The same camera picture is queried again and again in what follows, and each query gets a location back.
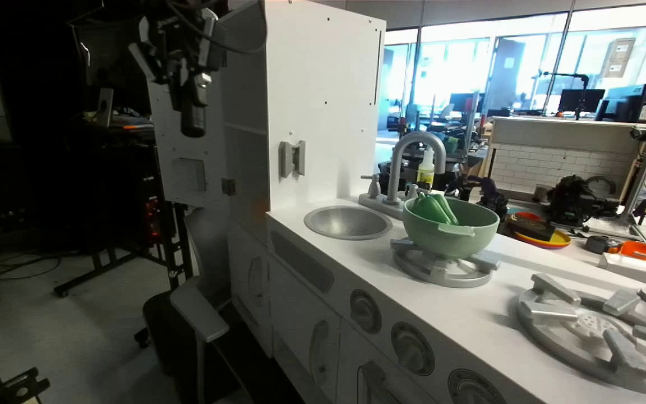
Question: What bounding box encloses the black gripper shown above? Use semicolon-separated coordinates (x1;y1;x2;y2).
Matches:
159;19;220;103

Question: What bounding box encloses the white arched cabinet door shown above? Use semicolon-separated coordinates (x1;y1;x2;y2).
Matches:
128;14;230;213

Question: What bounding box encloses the green plastic toy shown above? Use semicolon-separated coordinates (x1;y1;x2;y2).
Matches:
411;191;461;228

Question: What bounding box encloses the green bowl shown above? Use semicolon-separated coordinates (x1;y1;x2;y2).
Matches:
401;191;502;262

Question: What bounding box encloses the white upper cabinet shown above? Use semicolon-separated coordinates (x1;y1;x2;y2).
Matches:
213;0;388;220

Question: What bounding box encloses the grey toy faucet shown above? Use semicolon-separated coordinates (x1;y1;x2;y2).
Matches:
356;131;451;220

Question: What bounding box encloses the white toy kitchen unit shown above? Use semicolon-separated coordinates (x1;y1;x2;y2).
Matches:
185;195;646;404

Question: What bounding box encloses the white brick-pattern counter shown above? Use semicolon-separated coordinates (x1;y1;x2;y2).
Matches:
489;115;646;206

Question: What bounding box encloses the silver sink basin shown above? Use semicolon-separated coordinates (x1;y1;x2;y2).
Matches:
302;204;394;242

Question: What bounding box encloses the black metal floor stand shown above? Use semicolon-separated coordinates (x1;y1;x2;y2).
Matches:
52;201;191;300

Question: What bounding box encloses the black stand with grey top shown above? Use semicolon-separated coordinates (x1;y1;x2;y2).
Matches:
142;277;262;404

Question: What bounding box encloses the grey stove knob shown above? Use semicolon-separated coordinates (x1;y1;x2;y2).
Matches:
388;318;436;379
346;288;384;336
443;367;506;404

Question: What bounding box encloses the grey burner grate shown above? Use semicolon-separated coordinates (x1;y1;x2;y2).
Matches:
388;235;500;289
513;271;646;398

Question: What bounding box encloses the yellow plate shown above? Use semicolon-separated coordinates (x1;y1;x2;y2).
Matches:
506;210;573;252

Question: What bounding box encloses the black monitor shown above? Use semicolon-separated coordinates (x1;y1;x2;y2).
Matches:
556;85;607;116

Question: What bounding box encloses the black bag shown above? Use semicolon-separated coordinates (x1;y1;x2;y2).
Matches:
545;173;623;228

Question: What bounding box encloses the small black object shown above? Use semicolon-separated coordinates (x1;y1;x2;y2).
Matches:
582;234;613;256

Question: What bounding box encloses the white flat box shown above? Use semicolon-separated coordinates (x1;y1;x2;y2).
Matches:
601;252;646;279

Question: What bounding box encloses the orange tool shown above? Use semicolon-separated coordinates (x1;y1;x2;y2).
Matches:
607;238;646;266

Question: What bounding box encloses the grey plastic bracket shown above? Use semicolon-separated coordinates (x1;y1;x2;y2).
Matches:
276;140;307;179

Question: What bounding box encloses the framed wall picture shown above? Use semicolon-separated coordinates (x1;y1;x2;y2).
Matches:
599;36;636;82

